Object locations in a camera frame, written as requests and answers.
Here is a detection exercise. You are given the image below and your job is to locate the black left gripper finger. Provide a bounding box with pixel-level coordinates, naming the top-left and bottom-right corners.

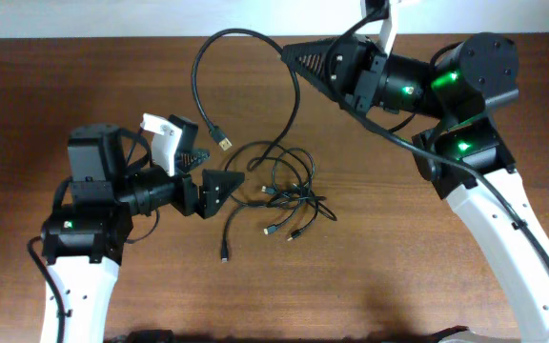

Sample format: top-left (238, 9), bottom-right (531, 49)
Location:
top-left (177, 149), bottom-right (210, 172)
top-left (197, 170), bottom-right (245, 219)

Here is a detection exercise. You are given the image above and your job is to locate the thick black USB cable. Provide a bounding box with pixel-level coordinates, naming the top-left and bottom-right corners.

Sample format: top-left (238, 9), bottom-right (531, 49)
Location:
top-left (191, 28), bottom-right (302, 173)

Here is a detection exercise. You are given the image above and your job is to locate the black micro USB cable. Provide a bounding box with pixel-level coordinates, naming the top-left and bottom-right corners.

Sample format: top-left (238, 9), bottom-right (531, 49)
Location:
top-left (260, 183), bottom-right (338, 242)

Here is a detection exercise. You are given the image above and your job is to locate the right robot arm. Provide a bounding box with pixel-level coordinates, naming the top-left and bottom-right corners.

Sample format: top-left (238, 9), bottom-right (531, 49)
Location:
top-left (281, 32), bottom-right (549, 342)

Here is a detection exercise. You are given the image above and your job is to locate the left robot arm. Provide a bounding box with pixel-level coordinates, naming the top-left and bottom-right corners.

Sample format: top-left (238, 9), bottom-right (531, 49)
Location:
top-left (27, 124), bottom-right (245, 342)

